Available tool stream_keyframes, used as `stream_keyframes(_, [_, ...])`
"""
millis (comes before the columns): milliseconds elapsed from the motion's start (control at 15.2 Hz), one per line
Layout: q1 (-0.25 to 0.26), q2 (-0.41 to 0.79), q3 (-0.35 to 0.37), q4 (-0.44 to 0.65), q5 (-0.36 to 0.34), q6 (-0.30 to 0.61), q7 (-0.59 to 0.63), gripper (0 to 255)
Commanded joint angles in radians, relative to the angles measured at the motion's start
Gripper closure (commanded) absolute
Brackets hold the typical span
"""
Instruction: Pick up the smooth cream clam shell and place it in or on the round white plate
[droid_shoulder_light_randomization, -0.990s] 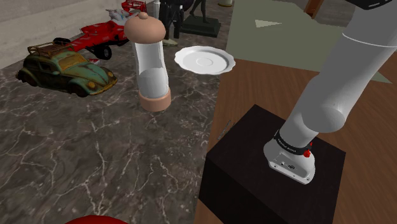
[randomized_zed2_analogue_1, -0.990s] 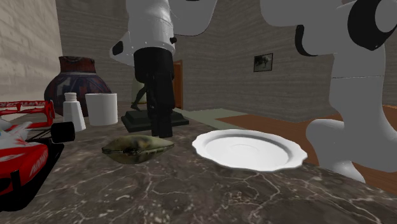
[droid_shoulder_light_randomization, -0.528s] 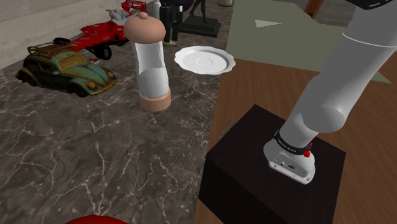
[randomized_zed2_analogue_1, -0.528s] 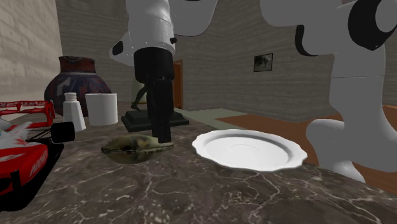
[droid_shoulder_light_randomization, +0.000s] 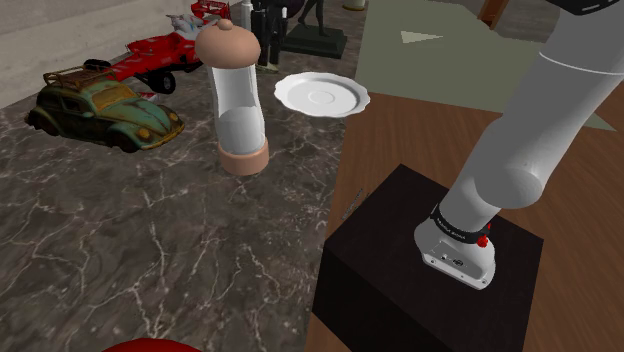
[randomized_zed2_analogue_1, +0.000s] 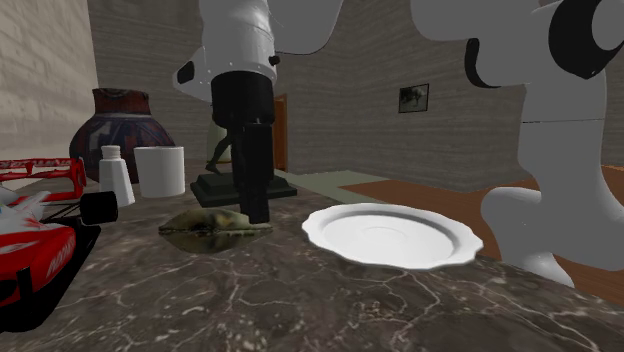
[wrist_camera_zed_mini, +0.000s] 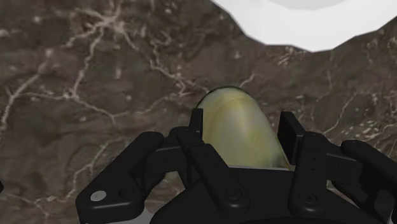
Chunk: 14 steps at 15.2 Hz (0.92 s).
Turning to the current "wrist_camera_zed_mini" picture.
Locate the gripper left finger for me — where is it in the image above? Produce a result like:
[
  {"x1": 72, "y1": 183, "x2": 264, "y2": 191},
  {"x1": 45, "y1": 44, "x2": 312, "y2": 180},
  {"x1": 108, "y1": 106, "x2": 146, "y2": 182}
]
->
[{"x1": 75, "y1": 108, "x2": 251, "y2": 224}]

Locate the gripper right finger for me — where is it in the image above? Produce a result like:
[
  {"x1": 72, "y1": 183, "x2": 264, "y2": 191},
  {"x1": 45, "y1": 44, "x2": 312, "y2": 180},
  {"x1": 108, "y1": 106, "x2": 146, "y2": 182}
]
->
[{"x1": 277, "y1": 111, "x2": 397, "y2": 221}]

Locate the yellow-green rounded fruit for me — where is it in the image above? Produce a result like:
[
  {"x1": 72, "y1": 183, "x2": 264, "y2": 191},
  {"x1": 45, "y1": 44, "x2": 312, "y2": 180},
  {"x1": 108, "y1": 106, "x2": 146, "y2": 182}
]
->
[{"x1": 195, "y1": 85, "x2": 295, "y2": 171}]

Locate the white rounded object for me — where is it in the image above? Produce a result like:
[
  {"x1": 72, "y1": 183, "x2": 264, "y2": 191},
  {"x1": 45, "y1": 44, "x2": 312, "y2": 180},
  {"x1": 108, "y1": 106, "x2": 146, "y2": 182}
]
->
[{"x1": 211, "y1": 0, "x2": 397, "y2": 53}]

